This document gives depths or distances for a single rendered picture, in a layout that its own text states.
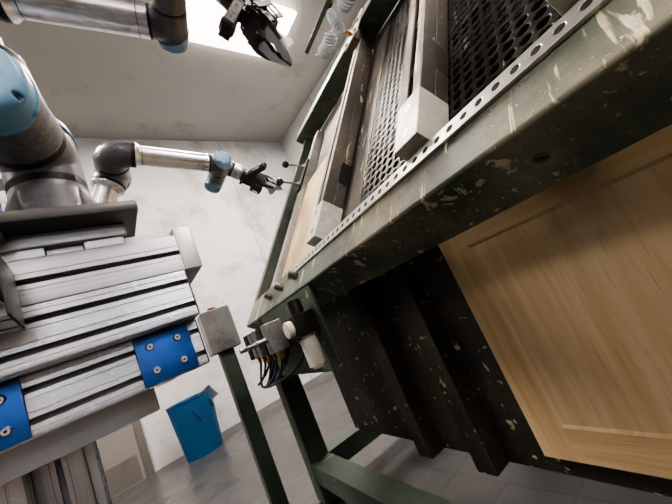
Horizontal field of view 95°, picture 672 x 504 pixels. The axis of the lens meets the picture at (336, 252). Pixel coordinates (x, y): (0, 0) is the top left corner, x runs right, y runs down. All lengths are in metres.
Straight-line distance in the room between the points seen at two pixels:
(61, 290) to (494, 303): 0.80
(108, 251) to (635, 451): 0.98
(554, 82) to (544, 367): 0.55
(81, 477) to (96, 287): 0.39
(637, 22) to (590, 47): 0.03
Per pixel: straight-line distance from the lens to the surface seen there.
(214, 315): 1.41
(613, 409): 0.79
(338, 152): 1.06
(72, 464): 0.87
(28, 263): 0.66
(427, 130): 0.58
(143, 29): 1.04
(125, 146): 1.43
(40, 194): 0.72
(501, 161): 0.44
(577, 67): 0.41
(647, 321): 0.69
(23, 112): 0.67
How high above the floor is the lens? 0.72
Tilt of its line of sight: 10 degrees up
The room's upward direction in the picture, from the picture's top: 24 degrees counter-clockwise
